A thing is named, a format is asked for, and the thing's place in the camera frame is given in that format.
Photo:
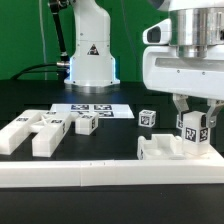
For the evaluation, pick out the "white chair back frame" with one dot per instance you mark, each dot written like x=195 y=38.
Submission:
x=49 y=128

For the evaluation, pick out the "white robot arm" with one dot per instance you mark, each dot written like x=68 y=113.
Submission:
x=184 y=54

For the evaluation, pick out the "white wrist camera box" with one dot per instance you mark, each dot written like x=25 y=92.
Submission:
x=159 y=34

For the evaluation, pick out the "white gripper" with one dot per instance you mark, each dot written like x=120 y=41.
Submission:
x=204 y=78

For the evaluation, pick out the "white L-shaped fence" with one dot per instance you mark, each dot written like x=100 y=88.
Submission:
x=206 y=168

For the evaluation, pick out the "white chair seat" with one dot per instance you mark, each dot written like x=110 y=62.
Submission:
x=160 y=147

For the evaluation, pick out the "white marker sheet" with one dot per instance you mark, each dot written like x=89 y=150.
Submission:
x=110 y=111

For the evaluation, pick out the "small white tag cube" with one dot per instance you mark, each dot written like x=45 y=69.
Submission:
x=147 y=118
x=179 y=123

